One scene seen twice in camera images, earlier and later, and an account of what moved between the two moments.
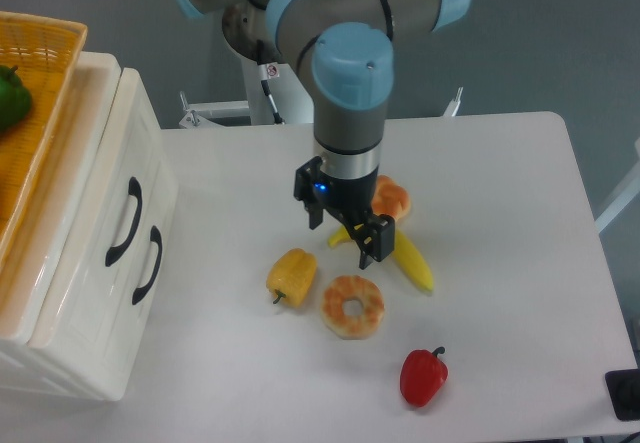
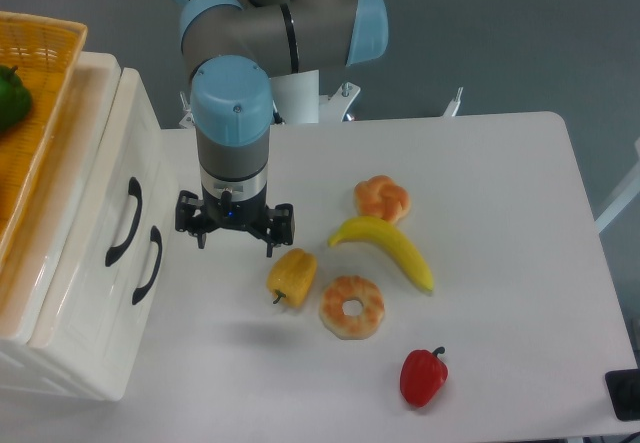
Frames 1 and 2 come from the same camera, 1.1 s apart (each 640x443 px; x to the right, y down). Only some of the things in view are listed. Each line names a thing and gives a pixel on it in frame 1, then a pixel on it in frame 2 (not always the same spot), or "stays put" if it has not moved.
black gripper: (349, 199) → (239, 203)
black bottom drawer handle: (156, 236) stays put
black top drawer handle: (135, 188) stays put
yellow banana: (403, 255) stays put
